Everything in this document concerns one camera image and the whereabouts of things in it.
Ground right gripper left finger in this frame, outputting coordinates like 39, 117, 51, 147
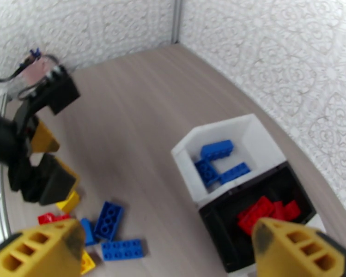
0, 217, 86, 277

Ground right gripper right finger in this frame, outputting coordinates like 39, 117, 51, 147
252, 217, 346, 277

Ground yellow lego brick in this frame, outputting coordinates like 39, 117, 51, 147
79, 249, 97, 275
55, 191, 81, 215

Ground blue lego brick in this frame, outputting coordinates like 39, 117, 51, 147
217, 162, 251, 185
79, 217, 98, 247
100, 239, 145, 262
93, 201, 125, 241
194, 159, 219, 187
200, 139, 235, 160

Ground black plastic bin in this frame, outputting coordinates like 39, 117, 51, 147
198, 161, 318, 274

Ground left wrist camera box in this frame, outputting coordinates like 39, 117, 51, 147
44, 65, 81, 116

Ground aluminium frame post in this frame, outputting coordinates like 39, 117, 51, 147
171, 0, 182, 44

